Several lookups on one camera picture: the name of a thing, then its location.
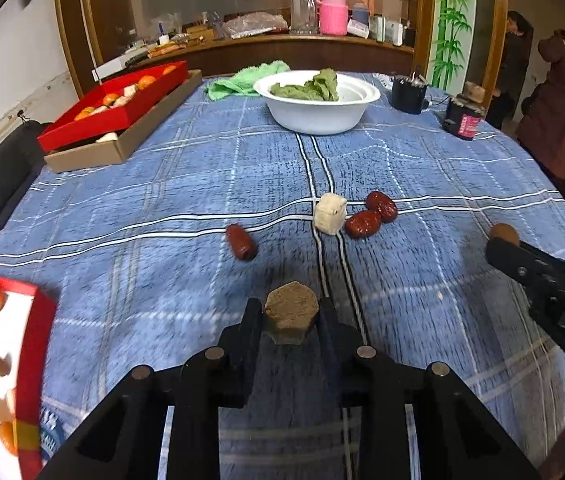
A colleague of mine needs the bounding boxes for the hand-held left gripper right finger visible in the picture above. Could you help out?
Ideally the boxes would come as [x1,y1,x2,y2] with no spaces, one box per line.
[318,297,528,480]

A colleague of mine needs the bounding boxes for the red box with white inside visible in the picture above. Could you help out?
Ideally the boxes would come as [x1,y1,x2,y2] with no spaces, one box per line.
[0,275,58,480]

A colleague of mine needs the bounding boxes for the red date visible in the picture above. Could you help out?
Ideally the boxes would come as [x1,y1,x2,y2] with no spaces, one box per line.
[365,191,398,223]
[345,210,382,240]
[226,224,258,261]

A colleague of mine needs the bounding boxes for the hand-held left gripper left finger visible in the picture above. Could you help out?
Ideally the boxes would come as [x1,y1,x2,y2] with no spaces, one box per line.
[37,297,264,480]

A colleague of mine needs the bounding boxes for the white bowl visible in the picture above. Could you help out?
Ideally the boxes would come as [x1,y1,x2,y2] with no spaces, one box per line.
[253,71,381,136]

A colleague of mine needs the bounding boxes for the green cloth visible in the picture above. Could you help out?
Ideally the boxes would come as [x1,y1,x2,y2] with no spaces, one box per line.
[206,60,290,101]

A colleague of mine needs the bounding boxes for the wooden counter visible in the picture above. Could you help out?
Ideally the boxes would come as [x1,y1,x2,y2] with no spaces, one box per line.
[127,32,415,78]

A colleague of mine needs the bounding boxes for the green bamboo wall decal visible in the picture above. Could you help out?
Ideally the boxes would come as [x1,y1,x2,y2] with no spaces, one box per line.
[429,0,473,88]

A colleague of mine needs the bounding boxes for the green leaves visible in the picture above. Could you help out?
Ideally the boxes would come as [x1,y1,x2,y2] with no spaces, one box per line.
[270,68,340,103]

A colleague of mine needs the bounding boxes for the glass mug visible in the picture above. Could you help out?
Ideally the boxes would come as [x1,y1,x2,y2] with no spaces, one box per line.
[289,0,319,36]

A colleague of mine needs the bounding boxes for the brown cardboard box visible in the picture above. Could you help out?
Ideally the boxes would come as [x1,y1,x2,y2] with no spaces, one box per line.
[44,70,203,174]

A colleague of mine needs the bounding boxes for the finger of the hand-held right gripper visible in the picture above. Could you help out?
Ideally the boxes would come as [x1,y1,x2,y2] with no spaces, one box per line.
[485,236,565,307]

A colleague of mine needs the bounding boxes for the blue plaid tablecloth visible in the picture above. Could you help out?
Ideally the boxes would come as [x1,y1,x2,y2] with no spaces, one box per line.
[0,72,565,480]

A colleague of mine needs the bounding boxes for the black cup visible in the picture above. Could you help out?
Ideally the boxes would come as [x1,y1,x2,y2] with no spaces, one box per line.
[391,72,429,115]

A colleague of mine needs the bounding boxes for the crumpled plastic bag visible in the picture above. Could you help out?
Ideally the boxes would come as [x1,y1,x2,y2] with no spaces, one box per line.
[225,12,288,38]

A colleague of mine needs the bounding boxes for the pink thermos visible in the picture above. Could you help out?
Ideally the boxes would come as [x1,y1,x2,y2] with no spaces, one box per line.
[316,0,349,37]

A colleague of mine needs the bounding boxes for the dark jar with red label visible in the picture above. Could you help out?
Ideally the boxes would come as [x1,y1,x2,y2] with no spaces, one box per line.
[443,81,487,140]

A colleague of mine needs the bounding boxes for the brown hexagonal sugar block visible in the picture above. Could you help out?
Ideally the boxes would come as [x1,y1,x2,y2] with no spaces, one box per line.
[264,282,320,346]

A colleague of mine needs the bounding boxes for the red box of fruit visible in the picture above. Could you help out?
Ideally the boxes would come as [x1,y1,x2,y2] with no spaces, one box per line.
[37,60,189,153]

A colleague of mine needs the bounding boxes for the flat white box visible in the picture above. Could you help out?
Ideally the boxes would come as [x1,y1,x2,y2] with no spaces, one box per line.
[92,52,136,81]

